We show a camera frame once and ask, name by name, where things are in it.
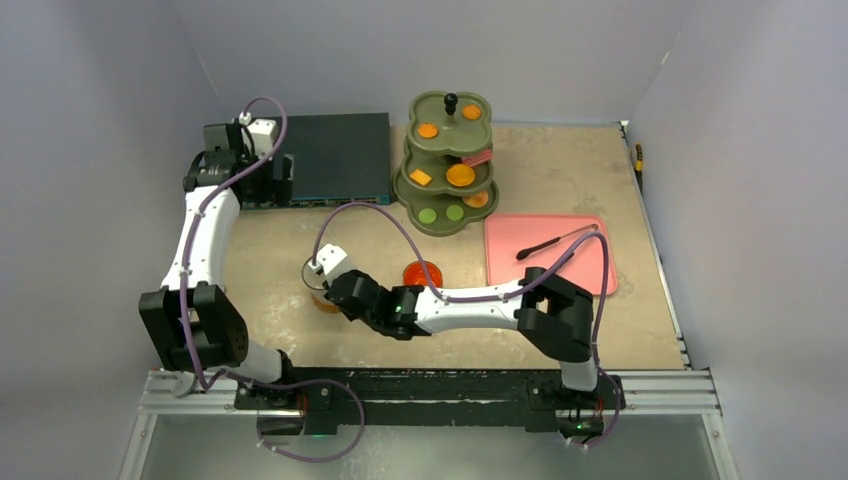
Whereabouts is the pink cake slice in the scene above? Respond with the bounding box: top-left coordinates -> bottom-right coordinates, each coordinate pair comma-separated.
461,149 -> 493,168

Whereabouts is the orange bun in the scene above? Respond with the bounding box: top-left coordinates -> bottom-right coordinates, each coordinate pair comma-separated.
462,191 -> 490,209

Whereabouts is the yellow black tool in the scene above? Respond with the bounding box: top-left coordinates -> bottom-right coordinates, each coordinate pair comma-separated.
634,143 -> 644,191

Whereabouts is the pink serving tray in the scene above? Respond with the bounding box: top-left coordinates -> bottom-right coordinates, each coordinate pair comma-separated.
484,213 -> 607,296

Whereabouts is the dark network switch box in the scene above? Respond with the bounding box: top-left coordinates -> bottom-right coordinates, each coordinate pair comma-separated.
275,113 -> 393,208

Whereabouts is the white ribbed cup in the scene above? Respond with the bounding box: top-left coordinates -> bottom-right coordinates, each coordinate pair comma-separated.
301,258 -> 327,291

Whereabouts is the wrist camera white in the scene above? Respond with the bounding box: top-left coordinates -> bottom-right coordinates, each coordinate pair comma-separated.
311,244 -> 356,290
237,112 -> 280,158

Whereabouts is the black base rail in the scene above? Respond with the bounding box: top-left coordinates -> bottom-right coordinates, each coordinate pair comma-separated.
234,367 -> 626,436

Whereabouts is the orange egg tart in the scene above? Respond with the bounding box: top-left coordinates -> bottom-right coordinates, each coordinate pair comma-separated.
445,163 -> 476,188

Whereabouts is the square yellow cracker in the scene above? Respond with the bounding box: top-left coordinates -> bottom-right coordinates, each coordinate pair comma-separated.
408,169 -> 432,187

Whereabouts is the green macaron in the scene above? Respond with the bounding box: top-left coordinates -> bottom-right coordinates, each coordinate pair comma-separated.
445,204 -> 465,222
418,208 -> 438,225

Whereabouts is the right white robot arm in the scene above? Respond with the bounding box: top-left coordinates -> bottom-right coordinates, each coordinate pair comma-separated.
324,267 -> 601,407

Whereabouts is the orange translucent cup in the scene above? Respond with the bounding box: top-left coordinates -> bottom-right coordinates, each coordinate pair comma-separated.
402,261 -> 444,288

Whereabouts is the woven coaster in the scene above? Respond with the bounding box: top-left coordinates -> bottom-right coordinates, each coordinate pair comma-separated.
311,295 -> 340,314

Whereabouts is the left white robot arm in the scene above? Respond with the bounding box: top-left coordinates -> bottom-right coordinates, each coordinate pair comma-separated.
138,113 -> 298,409

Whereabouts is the red handled tool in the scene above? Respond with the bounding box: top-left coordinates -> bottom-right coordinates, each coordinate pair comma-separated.
170,372 -> 198,399

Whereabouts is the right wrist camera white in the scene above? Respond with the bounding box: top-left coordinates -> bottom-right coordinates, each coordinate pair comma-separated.
311,244 -> 356,290

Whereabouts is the orange cookie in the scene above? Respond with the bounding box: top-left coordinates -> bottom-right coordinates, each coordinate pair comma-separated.
417,123 -> 439,139
461,104 -> 483,121

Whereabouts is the green three-tier stand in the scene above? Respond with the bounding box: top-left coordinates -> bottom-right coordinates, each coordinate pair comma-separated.
393,91 -> 499,237

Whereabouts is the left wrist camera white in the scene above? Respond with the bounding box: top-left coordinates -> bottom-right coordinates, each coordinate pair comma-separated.
237,112 -> 280,158

